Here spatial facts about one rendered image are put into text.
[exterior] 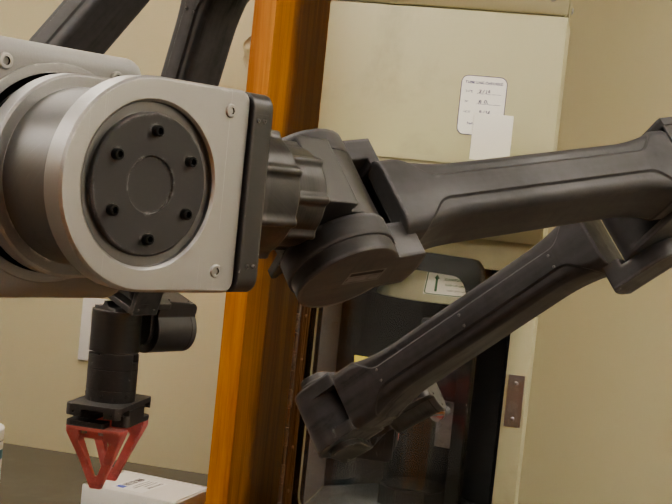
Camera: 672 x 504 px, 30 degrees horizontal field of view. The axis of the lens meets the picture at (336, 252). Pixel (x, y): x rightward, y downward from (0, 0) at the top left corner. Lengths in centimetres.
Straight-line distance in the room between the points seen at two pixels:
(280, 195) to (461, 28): 96
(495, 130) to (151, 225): 95
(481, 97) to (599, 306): 55
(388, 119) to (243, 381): 40
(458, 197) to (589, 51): 122
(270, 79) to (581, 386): 79
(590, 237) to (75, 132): 61
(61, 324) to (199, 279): 159
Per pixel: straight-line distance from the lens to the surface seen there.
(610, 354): 212
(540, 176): 98
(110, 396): 144
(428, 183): 91
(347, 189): 84
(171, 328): 147
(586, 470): 215
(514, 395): 169
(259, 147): 75
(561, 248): 117
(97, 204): 68
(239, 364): 166
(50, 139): 69
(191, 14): 135
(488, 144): 160
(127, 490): 192
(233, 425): 168
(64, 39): 125
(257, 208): 75
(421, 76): 170
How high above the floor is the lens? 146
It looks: 3 degrees down
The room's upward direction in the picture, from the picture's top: 6 degrees clockwise
